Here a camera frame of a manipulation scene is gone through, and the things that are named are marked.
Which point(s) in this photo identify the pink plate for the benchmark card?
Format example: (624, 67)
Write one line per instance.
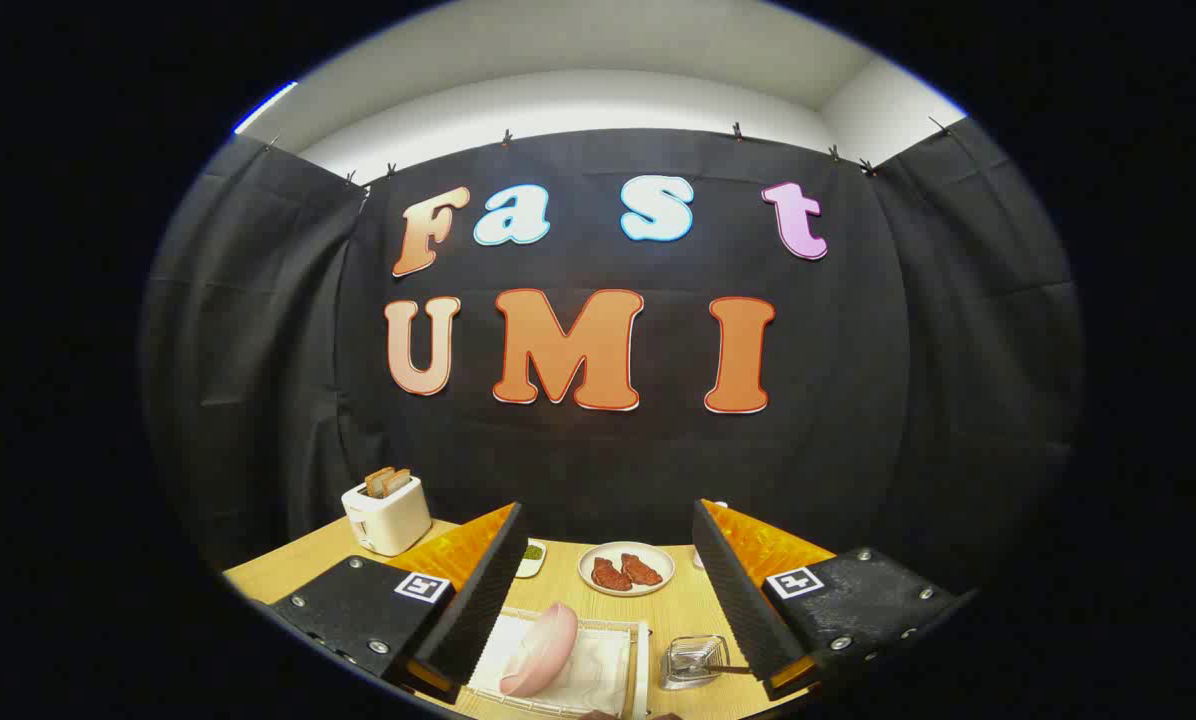
(543, 650)

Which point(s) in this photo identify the white toaster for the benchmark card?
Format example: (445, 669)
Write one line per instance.
(388, 520)

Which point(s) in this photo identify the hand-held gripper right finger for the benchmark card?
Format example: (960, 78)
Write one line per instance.
(743, 610)

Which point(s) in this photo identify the toast slice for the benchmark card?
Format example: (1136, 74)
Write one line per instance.
(378, 482)
(399, 480)

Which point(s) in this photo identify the row of black cloth clips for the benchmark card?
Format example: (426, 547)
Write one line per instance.
(506, 137)

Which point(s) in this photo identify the ceiling light strip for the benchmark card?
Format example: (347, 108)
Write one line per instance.
(266, 106)

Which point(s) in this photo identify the white divided dish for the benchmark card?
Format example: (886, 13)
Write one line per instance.
(531, 567)

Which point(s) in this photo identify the clear bottle red label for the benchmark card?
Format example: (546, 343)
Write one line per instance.
(719, 504)

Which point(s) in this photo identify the white drip tray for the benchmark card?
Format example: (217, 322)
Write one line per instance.
(603, 665)

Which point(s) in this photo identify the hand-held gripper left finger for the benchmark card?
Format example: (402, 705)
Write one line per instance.
(478, 610)

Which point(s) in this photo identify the brown steak piece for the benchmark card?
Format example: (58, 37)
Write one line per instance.
(610, 575)
(643, 570)

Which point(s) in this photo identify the white round plate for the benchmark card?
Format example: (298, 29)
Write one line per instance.
(626, 547)

